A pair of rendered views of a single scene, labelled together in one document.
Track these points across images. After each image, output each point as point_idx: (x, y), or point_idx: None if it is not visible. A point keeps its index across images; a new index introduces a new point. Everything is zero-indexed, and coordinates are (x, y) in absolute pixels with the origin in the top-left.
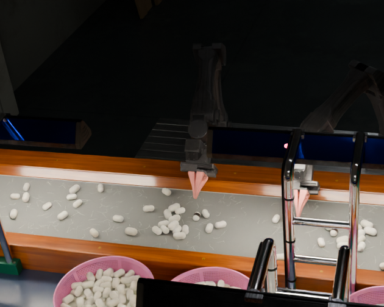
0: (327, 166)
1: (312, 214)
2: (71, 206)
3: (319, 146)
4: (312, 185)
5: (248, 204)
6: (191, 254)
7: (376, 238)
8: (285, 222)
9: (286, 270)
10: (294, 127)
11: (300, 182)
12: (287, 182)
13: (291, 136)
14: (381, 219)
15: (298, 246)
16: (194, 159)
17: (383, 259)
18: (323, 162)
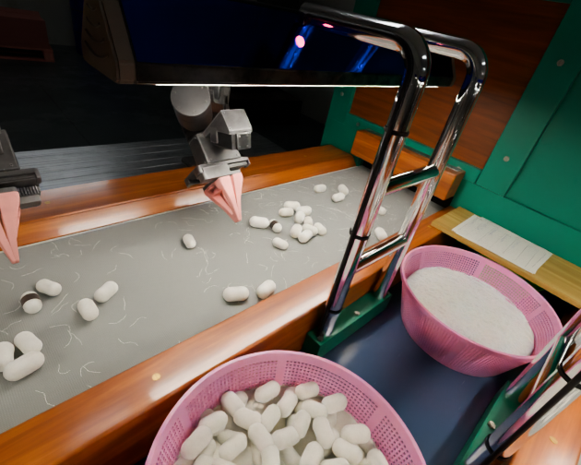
0: None
1: (222, 219)
2: None
3: (344, 44)
4: (243, 164)
5: (116, 240)
6: (113, 387)
7: (314, 216)
8: (375, 196)
9: (336, 295)
10: (59, 149)
11: (227, 163)
12: (426, 80)
13: (311, 13)
14: (291, 197)
15: (259, 262)
16: None
17: (348, 232)
18: (352, 77)
